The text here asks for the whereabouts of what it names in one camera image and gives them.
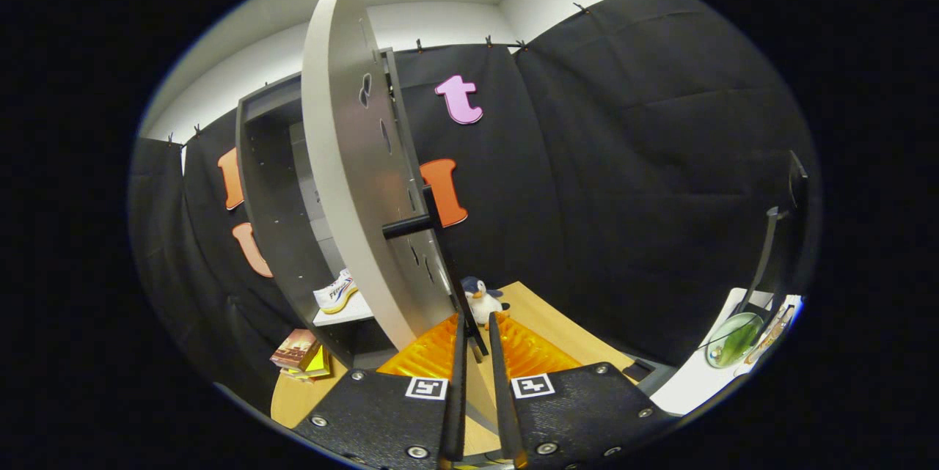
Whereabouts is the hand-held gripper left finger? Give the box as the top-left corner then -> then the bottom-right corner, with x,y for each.
292,312 -> 468,470

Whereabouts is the black stand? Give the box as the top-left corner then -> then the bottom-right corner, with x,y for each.
734,151 -> 809,324

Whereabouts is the yellow book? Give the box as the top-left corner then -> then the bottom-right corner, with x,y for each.
282,345 -> 332,381

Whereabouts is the white side table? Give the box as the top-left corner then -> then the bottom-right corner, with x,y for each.
649,287 -> 804,416

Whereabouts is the beige shoe cabinet door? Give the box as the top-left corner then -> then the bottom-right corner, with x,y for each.
301,0 -> 500,434

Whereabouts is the dark grey shoe cabinet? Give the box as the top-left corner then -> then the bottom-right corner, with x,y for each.
235,48 -> 412,372

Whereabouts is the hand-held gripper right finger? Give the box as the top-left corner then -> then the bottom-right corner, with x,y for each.
488,312 -> 679,470

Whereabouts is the white striped shoe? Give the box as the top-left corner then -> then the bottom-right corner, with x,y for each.
313,270 -> 360,315

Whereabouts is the round glass bowl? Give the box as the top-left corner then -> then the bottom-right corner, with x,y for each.
706,312 -> 765,370

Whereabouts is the white cabinet shelf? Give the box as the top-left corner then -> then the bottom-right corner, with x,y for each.
313,293 -> 375,327

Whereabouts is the black backdrop cloth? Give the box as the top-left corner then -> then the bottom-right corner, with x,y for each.
128,0 -> 819,397

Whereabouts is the black door handle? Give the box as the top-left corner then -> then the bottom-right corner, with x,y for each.
381,205 -> 490,364

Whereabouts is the penguin plush toy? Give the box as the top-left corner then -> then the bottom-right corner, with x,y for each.
461,276 -> 511,330

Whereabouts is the brown book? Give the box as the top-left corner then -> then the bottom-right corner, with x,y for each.
269,328 -> 321,372

